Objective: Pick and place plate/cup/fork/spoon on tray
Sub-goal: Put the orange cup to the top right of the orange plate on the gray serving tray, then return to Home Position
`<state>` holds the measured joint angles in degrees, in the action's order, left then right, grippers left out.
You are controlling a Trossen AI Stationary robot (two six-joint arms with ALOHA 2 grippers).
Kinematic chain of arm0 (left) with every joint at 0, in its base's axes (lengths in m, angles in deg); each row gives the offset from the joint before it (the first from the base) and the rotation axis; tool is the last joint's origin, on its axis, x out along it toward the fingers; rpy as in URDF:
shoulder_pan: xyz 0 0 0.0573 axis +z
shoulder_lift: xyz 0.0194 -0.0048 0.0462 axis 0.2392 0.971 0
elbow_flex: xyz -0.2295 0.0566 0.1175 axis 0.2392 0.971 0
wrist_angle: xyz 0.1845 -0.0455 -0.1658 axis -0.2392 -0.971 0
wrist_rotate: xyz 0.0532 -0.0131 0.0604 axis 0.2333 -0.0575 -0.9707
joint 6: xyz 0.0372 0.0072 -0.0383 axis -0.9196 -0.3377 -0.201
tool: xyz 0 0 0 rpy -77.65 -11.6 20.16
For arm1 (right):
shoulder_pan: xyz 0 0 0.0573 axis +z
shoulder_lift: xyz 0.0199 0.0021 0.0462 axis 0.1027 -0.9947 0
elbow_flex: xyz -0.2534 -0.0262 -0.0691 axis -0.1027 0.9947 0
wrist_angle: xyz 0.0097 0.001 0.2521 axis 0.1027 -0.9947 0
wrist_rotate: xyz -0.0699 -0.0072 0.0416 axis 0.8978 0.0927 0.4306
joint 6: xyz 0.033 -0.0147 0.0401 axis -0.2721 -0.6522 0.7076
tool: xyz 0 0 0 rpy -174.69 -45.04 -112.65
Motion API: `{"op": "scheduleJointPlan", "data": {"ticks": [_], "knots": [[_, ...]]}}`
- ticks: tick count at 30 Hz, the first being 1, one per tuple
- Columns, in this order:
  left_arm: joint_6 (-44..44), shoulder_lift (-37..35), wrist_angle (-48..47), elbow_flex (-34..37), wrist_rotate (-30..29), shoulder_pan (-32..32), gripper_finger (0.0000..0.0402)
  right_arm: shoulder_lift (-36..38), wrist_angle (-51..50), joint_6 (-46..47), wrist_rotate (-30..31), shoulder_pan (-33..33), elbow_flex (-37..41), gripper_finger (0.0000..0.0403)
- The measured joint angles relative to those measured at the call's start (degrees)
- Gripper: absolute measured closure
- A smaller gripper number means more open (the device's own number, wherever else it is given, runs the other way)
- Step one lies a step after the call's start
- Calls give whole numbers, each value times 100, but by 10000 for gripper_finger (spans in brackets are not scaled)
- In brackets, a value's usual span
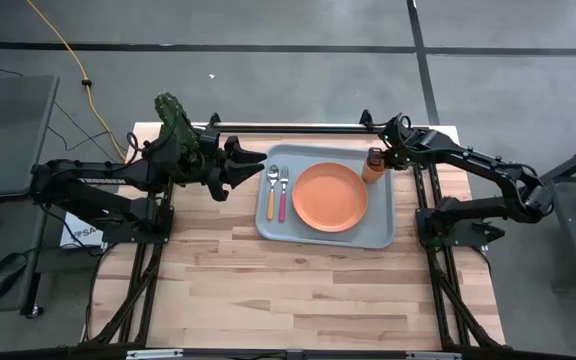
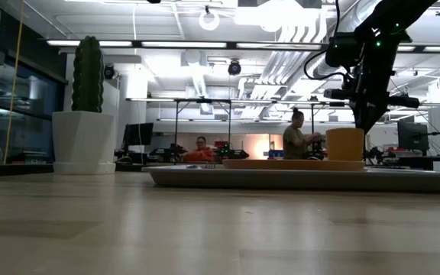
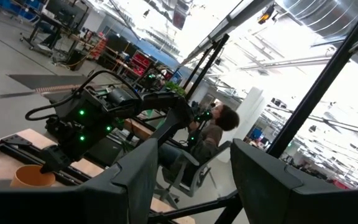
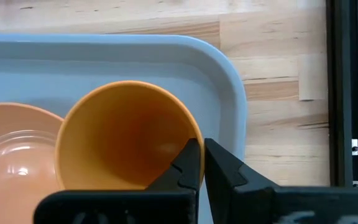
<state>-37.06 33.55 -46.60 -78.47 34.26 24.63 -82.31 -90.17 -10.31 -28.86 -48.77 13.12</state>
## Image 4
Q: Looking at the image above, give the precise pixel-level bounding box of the black table frame rail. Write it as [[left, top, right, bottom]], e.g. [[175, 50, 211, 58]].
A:
[[325, 0, 358, 188]]

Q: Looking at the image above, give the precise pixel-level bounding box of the orange plastic plate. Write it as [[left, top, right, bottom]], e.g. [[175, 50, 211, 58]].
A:
[[0, 102, 65, 224]]

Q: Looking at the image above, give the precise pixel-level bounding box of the pale blue-grey tray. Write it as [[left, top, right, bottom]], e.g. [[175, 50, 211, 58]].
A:
[[0, 33, 249, 224]]

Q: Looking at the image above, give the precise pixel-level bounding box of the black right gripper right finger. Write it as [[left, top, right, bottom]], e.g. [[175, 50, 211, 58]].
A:
[[204, 138, 358, 224]]

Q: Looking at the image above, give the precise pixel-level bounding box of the orange plastic cup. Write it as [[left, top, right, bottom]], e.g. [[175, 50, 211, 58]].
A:
[[54, 80, 206, 192]]

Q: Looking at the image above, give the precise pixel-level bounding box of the beige tape patch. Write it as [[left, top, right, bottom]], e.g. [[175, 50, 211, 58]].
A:
[[298, 54, 329, 101]]

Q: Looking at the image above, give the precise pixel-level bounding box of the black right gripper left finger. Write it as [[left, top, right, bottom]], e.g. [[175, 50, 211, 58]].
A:
[[33, 138, 203, 224]]

